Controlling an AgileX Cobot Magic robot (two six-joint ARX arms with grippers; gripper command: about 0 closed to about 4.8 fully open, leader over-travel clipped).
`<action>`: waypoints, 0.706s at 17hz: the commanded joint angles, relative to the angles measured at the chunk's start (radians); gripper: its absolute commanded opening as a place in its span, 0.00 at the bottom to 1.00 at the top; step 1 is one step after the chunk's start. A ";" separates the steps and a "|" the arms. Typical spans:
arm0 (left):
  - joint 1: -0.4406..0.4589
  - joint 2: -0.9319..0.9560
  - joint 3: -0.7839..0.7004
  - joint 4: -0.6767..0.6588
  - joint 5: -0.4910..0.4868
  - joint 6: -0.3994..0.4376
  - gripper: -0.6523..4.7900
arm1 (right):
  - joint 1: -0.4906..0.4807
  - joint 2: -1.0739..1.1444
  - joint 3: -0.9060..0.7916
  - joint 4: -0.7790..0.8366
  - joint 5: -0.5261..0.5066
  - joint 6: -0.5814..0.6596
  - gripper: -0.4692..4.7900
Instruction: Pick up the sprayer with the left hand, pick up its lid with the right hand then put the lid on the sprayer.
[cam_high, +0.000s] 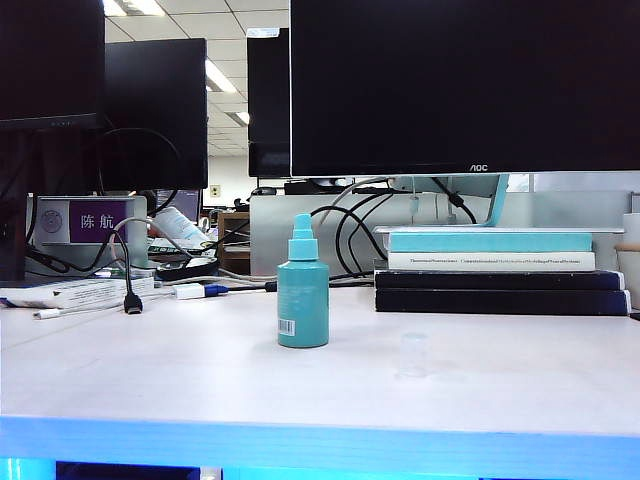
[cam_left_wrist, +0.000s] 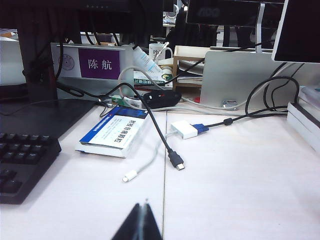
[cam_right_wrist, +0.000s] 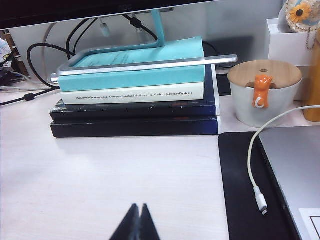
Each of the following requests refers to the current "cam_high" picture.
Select purple white name plate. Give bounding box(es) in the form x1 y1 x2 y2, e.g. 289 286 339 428
37 196 137 246

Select white book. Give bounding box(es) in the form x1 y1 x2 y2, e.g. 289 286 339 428
386 251 597 274

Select black monitor with button row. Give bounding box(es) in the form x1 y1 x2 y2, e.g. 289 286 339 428
0 0 107 132

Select silver monitor stand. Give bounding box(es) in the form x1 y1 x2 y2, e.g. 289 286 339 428
372 172 626 235

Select white printed paper booklet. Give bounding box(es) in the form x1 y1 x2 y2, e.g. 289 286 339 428
0 276 156 310

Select black monitor cable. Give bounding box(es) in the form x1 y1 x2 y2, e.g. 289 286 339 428
432 177 479 225

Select black looped cable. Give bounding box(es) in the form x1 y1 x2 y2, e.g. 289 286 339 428
347 207 389 261
334 192 396 280

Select dark blue flat boxes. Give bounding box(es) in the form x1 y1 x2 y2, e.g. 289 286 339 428
373 269 626 292

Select large black AOC monitor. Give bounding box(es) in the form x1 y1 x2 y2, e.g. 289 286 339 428
289 0 640 178

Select white squeeze tube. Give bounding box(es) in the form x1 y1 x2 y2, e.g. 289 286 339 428
152 205 210 245

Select grey cable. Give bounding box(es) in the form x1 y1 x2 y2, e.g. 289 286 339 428
319 177 389 226

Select clear plastic sprayer lid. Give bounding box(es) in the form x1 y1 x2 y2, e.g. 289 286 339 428
398 331 431 380

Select black computer mouse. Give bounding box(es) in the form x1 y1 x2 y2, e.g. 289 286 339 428
155 259 220 282

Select brown wooden box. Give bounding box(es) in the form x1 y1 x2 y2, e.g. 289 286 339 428
217 212 251 275

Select narrow black background monitor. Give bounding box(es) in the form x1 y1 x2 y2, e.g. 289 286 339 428
246 27 292 179

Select teal spray bottle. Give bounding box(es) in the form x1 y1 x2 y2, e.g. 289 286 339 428
276 212 331 350

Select black HDMI cable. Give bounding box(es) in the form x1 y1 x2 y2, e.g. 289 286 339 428
99 229 145 316

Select white cable with plug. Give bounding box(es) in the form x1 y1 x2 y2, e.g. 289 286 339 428
32 292 176 321

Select black monitor seen from behind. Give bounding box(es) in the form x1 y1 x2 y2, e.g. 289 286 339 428
102 38 209 191

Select black cable blue VGA plug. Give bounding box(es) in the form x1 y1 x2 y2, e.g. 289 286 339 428
204 279 279 297

